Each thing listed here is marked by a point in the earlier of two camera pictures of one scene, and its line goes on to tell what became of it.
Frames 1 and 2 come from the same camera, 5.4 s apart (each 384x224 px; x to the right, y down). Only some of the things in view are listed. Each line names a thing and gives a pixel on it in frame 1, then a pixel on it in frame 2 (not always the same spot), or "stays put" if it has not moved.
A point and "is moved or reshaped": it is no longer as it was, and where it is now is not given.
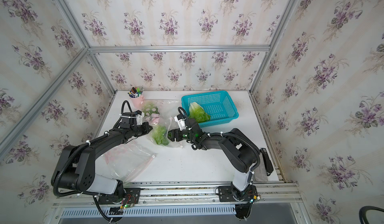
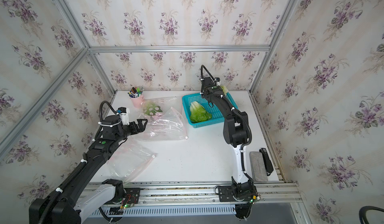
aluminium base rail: x=201 y=193 stays put
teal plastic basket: x=217 y=104 stays put
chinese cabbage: x=158 y=132 to x=224 y=89
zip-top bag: x=124 y=162 stays put
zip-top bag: x=158 y=132 is moved or reshaped
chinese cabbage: x=196 y=112 stays put
